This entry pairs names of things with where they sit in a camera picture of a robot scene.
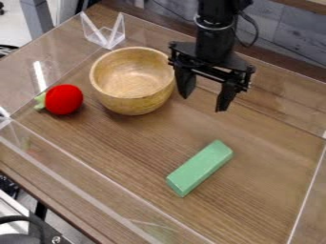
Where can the green rectangular block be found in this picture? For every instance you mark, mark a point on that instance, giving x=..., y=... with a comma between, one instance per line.
x=197, y=168

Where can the clear acrylic tray enclosure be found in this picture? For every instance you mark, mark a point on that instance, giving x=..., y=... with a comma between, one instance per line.
x=95, y=165

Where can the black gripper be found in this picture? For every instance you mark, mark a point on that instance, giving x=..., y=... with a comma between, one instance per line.
x=232, y=68

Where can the clear acrylic corner bracket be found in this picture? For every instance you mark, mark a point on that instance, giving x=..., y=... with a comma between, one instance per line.
x=105, y=37

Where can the black metal base bracket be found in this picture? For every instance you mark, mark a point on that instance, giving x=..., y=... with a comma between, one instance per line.
x=44, y=232

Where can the wooden bowl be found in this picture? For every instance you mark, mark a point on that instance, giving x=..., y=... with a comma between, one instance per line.
x=132, y=80

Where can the red plush fruit green leaf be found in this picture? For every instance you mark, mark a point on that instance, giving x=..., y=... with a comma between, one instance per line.
x=61, y=100

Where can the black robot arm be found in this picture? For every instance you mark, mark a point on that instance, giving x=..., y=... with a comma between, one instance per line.
x=208, y=57

